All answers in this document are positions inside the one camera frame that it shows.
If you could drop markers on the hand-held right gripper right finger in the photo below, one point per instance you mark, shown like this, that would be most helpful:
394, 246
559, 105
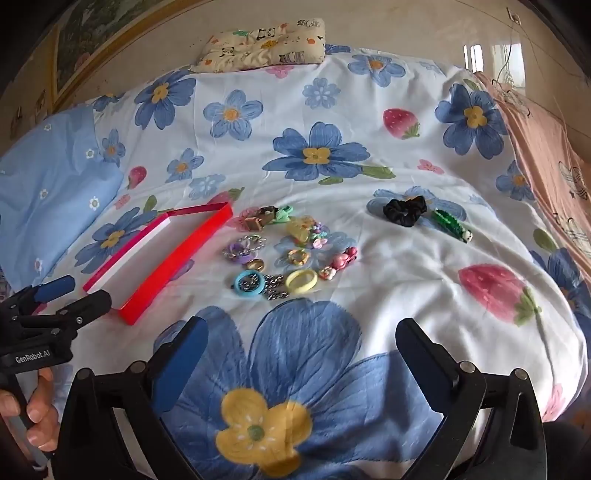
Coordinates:
425, 364

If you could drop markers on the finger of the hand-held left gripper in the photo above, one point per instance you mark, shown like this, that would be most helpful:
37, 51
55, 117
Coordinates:
90, 305
53, 288

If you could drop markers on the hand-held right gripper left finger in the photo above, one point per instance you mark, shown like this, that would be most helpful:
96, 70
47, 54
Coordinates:
184, 360

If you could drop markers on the red jewelry box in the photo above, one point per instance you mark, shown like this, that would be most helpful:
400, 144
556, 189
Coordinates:
157, 263

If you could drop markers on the person's left hand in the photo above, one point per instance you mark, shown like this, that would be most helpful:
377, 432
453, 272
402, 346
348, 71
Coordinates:
39, 415

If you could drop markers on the blue flowered pillow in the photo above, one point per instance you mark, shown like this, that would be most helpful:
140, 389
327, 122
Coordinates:
51, 198

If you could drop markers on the pink flower hair clip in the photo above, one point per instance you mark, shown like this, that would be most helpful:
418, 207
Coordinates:
341, 263

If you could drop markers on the green hair clip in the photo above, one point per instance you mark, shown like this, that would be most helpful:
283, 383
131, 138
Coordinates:
450, 223

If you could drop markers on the black scrunchie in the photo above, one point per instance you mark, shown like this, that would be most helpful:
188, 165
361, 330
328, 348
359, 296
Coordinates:
404, 212

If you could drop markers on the floral bed sheet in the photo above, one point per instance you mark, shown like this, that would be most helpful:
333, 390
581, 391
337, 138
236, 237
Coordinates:
369, 152

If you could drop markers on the pink printed cloth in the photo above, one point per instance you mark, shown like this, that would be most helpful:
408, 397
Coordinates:
549, 152

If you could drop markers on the gold framed picture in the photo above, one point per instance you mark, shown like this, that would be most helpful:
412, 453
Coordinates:
83, 41

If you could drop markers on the panda print pillow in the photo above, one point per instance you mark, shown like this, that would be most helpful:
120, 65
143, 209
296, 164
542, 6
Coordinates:
263, 44

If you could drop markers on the white wall socket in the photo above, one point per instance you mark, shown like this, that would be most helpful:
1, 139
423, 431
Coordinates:
512, 14

